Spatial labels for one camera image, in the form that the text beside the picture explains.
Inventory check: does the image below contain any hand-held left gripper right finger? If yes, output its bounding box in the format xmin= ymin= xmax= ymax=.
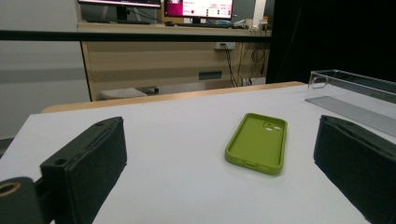
xmin=313 ymin=114 xmax=396 ymax=224

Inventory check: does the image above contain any green phone case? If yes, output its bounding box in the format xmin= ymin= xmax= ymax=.
xmin=224 ymin=112 xmax=289 ymax=176

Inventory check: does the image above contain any white cabinet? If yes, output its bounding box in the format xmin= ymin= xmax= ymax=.
xmin=0 ymin=0 xmax=92 ymax=140

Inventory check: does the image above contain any black keyboard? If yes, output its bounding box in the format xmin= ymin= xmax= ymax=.
xmin=176 ymin=21 xmax=233 ymax=29

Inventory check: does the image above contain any black curtain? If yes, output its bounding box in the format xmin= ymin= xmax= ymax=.
xmin=265 ymin=0 xmax=396 ymax=84

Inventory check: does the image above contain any dark grey tube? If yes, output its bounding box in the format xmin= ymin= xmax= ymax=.
xmin=136 ymin=86 xmax=160 ymax=95

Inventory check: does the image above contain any black horizontal frame bar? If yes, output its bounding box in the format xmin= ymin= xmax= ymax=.
xmin=0 ymin=29 xmax=274 ymax=43

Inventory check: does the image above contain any monitor with dark screen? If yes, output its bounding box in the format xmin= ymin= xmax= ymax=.
xmin=77 ymin=0 xmax=163 ymax=22

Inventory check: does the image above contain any monitor with pink screen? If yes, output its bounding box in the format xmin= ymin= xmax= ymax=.
xmin=163 ymin=0 xmax=234 ymax=26

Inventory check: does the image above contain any clear plastic tray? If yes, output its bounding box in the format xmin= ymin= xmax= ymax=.
xmin=304 ymin=68 xmax=396 ymax=138

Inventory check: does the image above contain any white wall power socket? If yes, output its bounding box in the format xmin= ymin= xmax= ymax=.
xmin=214 ymin=41 xmax=237 ymax=51

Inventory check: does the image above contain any wooden desk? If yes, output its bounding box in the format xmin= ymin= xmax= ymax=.
xmin=77 ymin=21 xmax=274 ymax=103

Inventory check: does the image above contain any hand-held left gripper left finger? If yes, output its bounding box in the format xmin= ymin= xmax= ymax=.
xmin=39 ymin=116 xmax=128 ymax=224

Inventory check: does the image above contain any white plastic base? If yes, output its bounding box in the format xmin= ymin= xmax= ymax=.
xmin=99 ymin=87 xmax=148 ymax=101

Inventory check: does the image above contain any black cables bundle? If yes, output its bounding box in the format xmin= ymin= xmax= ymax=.
xmin=221 ymin=42 xmax=271 ymax=88

